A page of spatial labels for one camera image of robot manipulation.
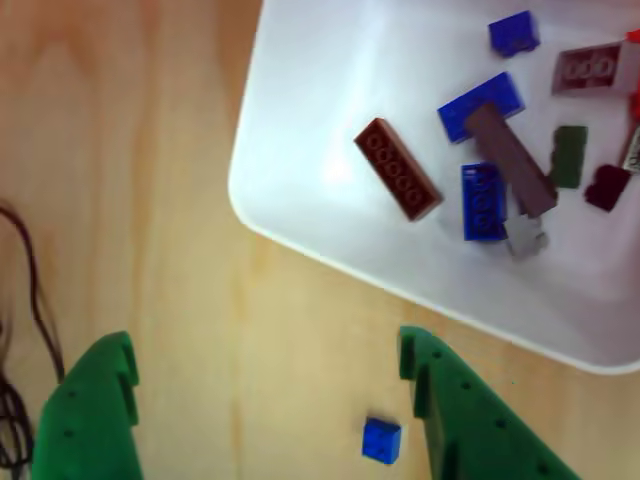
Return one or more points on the small blue lego brick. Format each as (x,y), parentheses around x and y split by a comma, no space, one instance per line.
(381,440)
(515,32)

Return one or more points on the small grey square lego brick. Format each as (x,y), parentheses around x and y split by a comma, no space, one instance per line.
(525,240)

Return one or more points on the long blue lego brick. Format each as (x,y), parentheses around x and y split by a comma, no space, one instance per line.
(482,210)
(500,90)

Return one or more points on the brown lego plate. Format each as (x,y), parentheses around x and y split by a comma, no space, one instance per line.
(397,170)

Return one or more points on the long dark grey lego plate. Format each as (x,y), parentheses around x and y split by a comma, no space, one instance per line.
(510,155)

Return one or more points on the small black lego brick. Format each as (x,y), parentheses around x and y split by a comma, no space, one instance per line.
(606,189)

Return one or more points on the long red lego brick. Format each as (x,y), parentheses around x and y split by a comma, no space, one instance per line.
(636,107)

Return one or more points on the white plastic bin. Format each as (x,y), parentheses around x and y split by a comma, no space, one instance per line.
(325,100)

